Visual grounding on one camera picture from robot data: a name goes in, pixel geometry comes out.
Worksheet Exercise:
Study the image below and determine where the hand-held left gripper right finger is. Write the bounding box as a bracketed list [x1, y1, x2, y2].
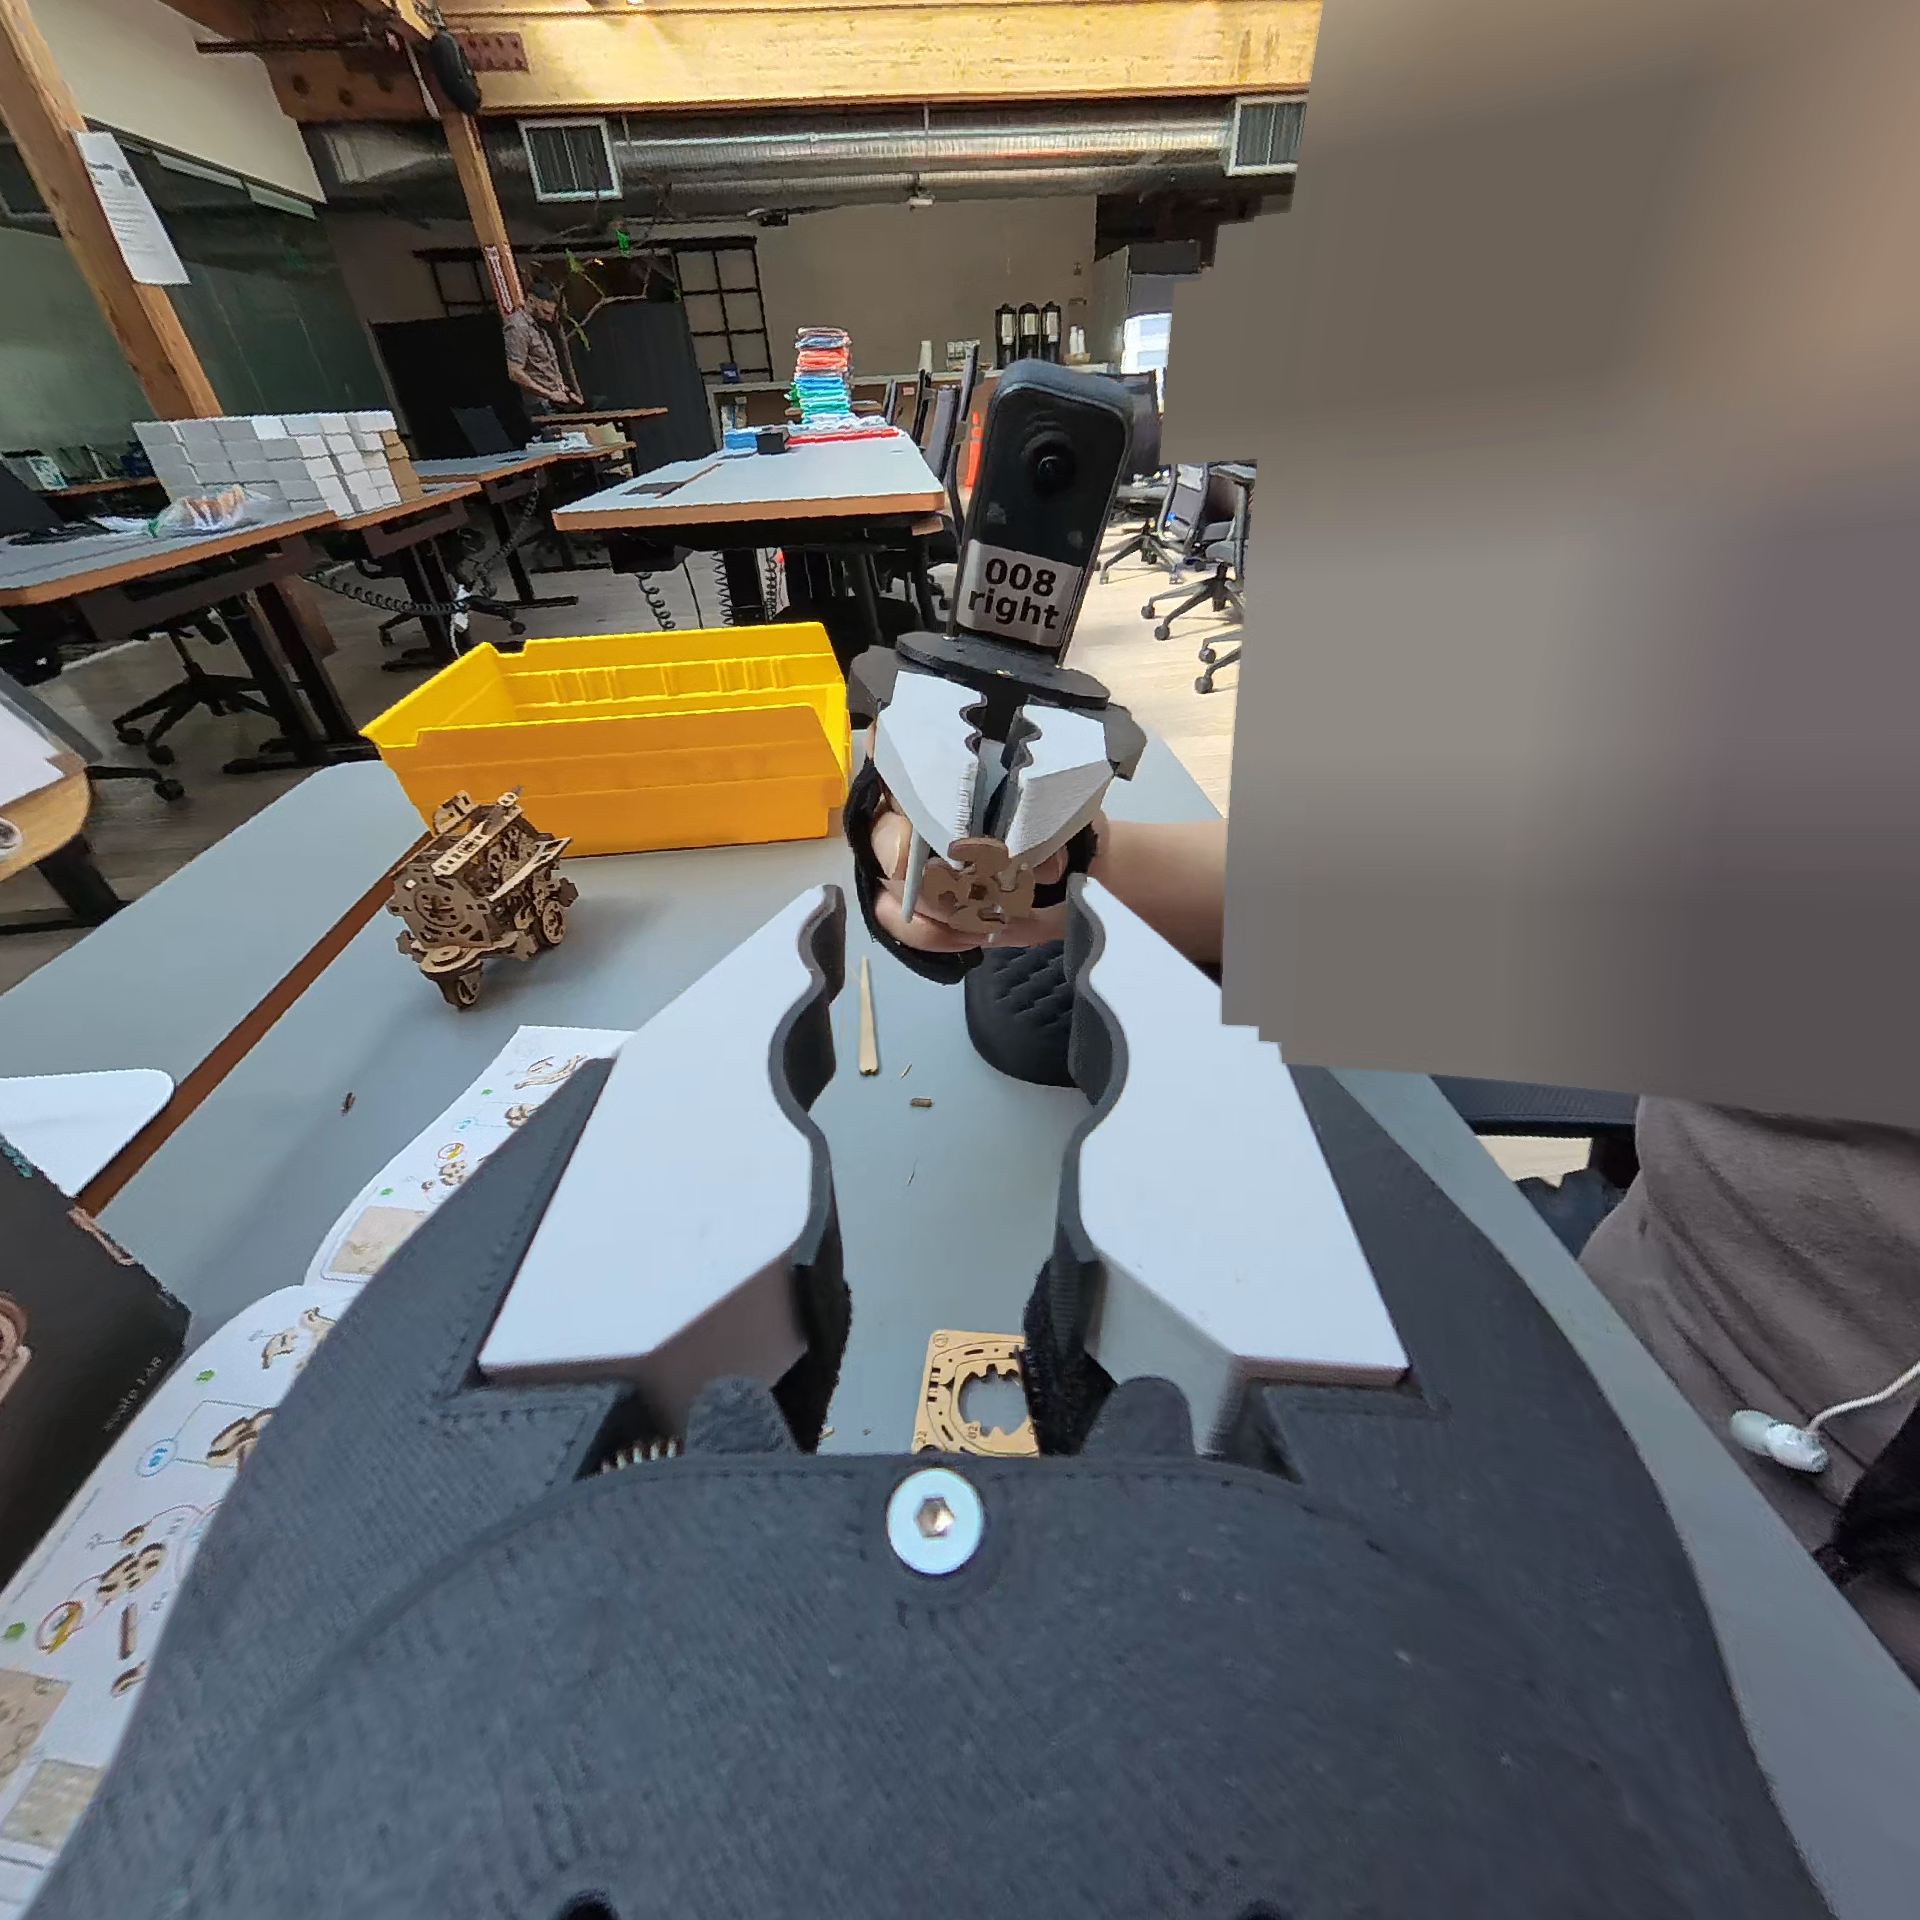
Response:
[1024, 874, 1414, 1398]

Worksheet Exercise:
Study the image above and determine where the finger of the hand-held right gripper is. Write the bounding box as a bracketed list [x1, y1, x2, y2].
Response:
[996, 704, 1120, 874]
[873, 675, 989, 868]

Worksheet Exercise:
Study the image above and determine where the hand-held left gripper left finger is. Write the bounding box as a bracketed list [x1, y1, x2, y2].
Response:
[477, 883, 854, 1394]

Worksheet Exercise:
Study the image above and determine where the wooden gear part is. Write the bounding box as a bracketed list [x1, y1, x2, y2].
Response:
[920, 833, 1038, 939]

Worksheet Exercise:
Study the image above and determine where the person's right forearm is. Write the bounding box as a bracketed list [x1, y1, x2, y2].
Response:
[1124, 817, 1234, 969]

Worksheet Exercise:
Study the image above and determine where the assembled wooden model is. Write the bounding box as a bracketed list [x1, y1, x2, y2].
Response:
[386, 792, 578, 1011]

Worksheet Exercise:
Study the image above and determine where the person's right hand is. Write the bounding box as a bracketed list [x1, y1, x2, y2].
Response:
[872, 808, 1129, 954]

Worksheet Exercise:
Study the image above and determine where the grey standing desk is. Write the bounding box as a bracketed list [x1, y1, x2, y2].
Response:
[550, 432, 952, 633]

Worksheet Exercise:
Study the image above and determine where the yellow plastic bin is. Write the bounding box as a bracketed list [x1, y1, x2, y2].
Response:
[360, 623, 854, 859]

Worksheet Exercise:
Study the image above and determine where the person's black office chair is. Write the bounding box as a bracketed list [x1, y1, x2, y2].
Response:
[1446, 1078, 1641, 1255]

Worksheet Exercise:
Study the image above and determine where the person's grey sweatshirt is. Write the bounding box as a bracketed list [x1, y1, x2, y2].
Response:
[1580, 1096, 1920, 1683]

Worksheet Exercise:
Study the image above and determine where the grey desk with black legs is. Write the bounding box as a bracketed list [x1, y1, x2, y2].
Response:
[412, 442, 640, 601]

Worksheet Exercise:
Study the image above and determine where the printed instruction sheet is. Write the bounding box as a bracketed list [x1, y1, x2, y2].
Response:
[0, 1024, 634, 1870]

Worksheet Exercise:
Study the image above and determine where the white rounded panel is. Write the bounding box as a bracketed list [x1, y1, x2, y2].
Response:
[0, 1068, 176, 1198]

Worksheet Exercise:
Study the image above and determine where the black product box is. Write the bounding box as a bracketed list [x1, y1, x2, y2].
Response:
[0, 1142, 193, 1584]

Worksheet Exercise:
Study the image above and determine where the white air vent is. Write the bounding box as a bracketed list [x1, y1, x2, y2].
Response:
[518, 118, 625, 201]

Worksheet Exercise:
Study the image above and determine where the stack of white boxes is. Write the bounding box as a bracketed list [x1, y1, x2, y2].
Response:
[133, 410, 426, 519]

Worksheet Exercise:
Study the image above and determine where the wood-edged side table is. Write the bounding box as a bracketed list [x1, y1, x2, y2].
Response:
[0, 675, 129, 939]

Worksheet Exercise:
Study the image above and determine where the white paper sheet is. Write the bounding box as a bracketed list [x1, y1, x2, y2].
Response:
[0, 698, 69, 811]

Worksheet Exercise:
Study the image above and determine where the long grey wood-edged desk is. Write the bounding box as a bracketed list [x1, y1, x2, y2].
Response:
[0, 482, 483, 769]

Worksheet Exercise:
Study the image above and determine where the white paper notice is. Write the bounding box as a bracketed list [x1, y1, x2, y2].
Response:
[75, 130, 193, 288]

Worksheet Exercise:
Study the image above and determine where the square wooden frame part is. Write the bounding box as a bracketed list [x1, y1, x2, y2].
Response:
[913, 1328, 1041, 1455]

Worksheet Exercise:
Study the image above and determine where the silver ventilation duct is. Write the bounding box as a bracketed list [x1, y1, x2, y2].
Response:
[306, 94, 1238, 191]

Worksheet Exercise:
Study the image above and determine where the black coiled cable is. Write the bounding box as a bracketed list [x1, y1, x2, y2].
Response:
[306, 563, 466, 618]

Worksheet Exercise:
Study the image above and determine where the white drawstring toggle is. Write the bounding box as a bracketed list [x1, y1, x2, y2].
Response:
[1729, 1388, 1920, 1474]

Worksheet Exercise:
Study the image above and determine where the slim wooden post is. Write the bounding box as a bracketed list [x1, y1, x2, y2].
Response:
[435, 89, 528, 288]

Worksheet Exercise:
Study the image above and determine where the thick wooden post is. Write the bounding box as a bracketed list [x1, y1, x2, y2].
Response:
[0, 0, 226, 423]

